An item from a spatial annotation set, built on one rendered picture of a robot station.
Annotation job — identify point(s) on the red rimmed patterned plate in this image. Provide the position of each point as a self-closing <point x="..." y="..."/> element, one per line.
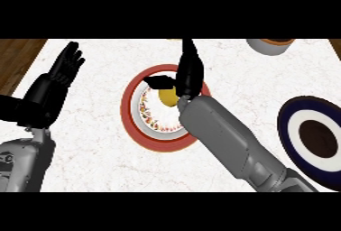
<point x="152" y="120"/>

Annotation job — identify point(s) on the navy and white plate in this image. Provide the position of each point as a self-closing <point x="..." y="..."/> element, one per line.
<point x="314" y="138"/>

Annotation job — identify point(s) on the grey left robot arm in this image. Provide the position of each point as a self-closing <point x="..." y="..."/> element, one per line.
<point x="22" y="162"/>

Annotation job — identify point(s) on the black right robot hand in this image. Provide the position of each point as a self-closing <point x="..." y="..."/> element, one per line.
<point x="188" y="75"/>

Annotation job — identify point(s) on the grey cup with orange rim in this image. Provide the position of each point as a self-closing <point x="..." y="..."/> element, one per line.
<point x="271" y="46"/>

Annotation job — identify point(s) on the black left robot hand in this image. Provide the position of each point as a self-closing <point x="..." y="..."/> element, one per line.
<point x="41" y="96"/>

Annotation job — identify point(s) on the yellow lemon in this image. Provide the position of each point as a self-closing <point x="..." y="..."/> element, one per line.
<point x="166" y="97"/>

